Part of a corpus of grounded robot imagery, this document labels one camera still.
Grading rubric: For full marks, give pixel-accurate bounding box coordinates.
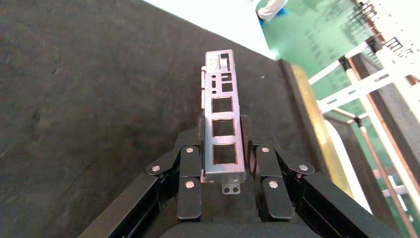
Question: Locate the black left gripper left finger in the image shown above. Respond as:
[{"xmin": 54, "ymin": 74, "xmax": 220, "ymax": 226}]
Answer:
[{"xmin": 146, "ymin": 115, "xmax": 206, "ymax": 221}]

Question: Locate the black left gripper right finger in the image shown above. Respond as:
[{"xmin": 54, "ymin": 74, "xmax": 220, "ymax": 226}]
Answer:
[{"xmin": 240, "ymin": 115, "xmax": 315, "ymax": 221}]

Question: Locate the metal bracket with square holes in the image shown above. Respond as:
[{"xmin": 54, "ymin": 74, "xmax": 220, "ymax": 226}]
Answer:
[{"xmin": 200, "ymin": 49, "xmax": 247, "ymax": 195}]

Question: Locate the black container with gold edges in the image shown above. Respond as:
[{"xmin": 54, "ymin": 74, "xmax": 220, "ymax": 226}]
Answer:
[{"xmin": 0, "ymin": 0, "xmax": 357, "ymax": 238}]

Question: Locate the white metal shelf rack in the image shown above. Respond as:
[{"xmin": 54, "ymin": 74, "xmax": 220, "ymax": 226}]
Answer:
[{"xmin": 255, "ymin": 0, "xmax": 288, "ymax": 23}]

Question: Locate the pipe frame cart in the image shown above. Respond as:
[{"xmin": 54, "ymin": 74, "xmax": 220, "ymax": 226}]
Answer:
[{"xmin": 308, "ymin": 33, "xmax": 420, "ymax": 238}]

